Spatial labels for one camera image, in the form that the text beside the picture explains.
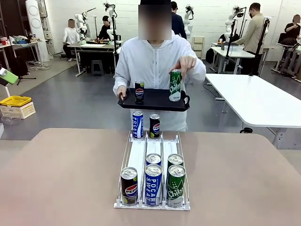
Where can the clear plastic bowl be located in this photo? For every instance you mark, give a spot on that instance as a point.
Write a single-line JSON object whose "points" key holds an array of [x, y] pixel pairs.
{"points": [[10, 120]]}

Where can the tall black tripod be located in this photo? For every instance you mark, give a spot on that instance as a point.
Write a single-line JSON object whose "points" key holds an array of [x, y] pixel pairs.
{"points": [[259, 51]]}

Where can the black camera stand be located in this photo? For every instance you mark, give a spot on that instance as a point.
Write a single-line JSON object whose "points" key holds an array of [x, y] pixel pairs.
{"points": [[231, 42]]}

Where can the seated person in white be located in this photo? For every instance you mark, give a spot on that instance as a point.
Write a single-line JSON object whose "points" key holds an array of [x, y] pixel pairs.
{"points": [[70, 36]]}

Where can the white slanted pole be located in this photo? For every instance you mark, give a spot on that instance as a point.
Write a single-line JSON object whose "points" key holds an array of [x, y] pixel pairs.
{"points": [[7, 91]]}

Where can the person's left hand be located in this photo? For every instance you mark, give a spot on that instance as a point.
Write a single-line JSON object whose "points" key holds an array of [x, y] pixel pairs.
{"points": [[188, 63]]}

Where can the seated person in black top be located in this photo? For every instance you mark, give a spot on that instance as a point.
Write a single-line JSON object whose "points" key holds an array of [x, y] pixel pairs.
{"points": [[104, 30]]}

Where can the white background desk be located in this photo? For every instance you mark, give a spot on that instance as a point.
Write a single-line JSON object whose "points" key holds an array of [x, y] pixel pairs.
{"points": [[232, 53]]}

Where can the black Pepsi can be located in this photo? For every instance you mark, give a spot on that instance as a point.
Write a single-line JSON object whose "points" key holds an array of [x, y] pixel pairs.
{"points": [[129, 188], [155, 127], [139, 93]]}

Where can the blue Pocari Sweat can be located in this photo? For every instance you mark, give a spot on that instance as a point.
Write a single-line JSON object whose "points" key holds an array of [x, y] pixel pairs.
{"points": [[153, 159], [153, 188], [138, 124]]}

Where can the person's right forearm white sleeve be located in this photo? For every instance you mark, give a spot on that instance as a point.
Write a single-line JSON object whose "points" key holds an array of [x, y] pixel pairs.
{"points": [[120, 80]]}

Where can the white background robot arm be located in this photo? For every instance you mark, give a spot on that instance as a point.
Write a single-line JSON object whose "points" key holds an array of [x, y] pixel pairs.
{"points": [[81, 22]]}

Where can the green Chilsung cider can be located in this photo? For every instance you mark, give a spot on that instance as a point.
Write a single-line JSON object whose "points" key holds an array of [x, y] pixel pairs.
{"points": [[175, 159], [176, 188], [175, 87]]}

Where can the green left gripper finger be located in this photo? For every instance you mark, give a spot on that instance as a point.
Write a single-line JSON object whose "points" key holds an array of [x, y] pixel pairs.
{"points": [[3, 82], [9, 76]]}

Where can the large white table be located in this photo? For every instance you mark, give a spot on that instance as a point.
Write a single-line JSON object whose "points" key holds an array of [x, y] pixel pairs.
{"points": [[254, 99]]}

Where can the white can dispenser rack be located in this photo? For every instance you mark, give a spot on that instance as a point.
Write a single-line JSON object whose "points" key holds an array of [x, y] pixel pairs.
{"points": [[135, 153]]}

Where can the person's left forearm white sleeve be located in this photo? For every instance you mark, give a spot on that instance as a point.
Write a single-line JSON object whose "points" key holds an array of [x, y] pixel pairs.
{"points": [[197, 70]]}

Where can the clear plastic storage bin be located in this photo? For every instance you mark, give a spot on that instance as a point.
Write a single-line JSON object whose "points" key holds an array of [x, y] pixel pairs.
{"points": [[234, 47]]}

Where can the person in white hoodie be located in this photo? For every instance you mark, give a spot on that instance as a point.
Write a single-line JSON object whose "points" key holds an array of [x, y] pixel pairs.
{"points": [[150, 66]]}

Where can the grey plastic stool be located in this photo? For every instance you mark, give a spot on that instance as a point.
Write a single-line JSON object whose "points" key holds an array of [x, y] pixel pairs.
{"points": [[97, 67]]}

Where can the low black tripod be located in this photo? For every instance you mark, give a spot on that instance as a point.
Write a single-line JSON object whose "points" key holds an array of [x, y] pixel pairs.
{"points": [[21, 77]]}

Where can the person in dark jacket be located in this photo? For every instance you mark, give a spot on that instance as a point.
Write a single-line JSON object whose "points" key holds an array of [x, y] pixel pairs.
{"points": [[178, 23]]}

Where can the white tower air conditioner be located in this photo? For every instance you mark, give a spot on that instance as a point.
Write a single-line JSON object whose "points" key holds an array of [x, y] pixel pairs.
{"points": [[35, 26]]}

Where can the person in beige jacket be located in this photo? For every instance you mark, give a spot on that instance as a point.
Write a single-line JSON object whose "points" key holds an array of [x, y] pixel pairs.
{"points": [[252, 33]]}

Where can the person in black clothes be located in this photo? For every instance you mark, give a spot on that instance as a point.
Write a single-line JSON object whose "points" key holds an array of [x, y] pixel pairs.
{"points": [[290, 30]]}

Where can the cluttered grey side table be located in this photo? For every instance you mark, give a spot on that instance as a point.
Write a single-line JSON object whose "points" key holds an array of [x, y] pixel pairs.
{"points": [[26, 44]]}

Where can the beige drawer cabinet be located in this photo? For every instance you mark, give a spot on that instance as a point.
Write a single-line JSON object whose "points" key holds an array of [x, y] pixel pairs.
{"points": [[198, 46]]}

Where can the black table foot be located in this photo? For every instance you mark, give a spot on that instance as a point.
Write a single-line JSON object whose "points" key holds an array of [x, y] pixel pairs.
{"points": [[246, 130]]}

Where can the person's right hand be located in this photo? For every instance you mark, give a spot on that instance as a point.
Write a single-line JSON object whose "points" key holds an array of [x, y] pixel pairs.
{"points": [[121, 91]]}

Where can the cream crate with yellow lid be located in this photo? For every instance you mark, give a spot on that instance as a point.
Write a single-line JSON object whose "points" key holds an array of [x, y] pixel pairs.
{"points": [[17, 108]]}

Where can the black plastic serving tray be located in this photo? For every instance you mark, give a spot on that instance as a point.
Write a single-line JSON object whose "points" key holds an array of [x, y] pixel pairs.
{"points": [[157, 100]]}

